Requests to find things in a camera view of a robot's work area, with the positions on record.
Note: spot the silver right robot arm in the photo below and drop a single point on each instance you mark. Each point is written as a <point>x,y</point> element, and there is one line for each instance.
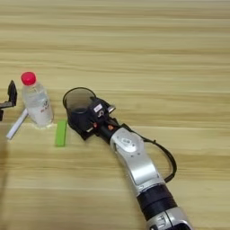
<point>137,161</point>

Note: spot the white marker with black cap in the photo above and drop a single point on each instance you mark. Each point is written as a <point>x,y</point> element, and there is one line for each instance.
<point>16,127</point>

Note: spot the clear water bottle red cap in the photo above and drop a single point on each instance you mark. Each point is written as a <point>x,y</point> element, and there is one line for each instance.
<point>37,104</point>

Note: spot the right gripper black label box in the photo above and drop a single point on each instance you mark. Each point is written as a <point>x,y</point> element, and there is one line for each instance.
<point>99,109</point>

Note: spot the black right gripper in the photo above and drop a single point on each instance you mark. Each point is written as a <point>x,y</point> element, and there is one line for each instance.
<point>106,127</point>

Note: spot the green rectangular block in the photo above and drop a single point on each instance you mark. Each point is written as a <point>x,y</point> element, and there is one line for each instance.
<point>61,134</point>

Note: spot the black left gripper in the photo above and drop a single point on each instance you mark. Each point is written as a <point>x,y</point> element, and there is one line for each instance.
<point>1,115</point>

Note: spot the black mesh pen cup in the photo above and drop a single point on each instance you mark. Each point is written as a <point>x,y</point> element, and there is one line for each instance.
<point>76,104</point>

